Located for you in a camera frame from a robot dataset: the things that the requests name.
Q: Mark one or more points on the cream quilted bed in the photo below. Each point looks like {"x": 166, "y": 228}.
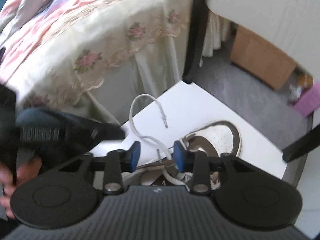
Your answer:
{"x": 100, "y": 30}

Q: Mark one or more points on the wooden nightstand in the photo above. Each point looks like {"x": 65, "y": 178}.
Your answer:
{"x": 260, "y": 57}

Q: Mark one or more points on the silver padded jacket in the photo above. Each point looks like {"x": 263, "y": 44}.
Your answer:
{"x": 25, "y": 10}

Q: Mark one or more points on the crumpled clear plastic bag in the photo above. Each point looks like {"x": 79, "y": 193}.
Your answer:
{"x": 295, "y": 92}

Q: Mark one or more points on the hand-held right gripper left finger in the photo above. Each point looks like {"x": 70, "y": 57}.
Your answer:
{"x": 135, "y": 155}

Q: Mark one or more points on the pink box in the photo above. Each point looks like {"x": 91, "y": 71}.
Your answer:
{"x": 308, "y": 102}

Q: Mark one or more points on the white chair with black frame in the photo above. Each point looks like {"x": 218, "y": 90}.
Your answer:
{"x": 200, "y": 105}

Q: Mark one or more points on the white and brown sneaker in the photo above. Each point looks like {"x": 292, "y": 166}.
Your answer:
{"x": 220, "y": 135}

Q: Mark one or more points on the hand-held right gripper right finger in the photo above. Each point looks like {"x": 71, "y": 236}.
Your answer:
{"x": 178, "y": 155}

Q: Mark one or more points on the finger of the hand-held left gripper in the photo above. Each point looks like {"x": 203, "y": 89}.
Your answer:
{"x": 111, "y": 133}

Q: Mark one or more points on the brown cardboard box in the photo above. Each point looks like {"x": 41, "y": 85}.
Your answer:
{"x": 306, "y": 80}

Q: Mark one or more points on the white shoelace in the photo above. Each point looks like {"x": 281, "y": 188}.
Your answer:
{"x": 147, "y": 137}

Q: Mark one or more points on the pink pastel duvet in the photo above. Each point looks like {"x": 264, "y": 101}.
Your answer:
{"x": 37, "y": 25}

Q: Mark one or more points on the person's left hand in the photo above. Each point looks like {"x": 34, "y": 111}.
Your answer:
{"x": 27, "y": 170}

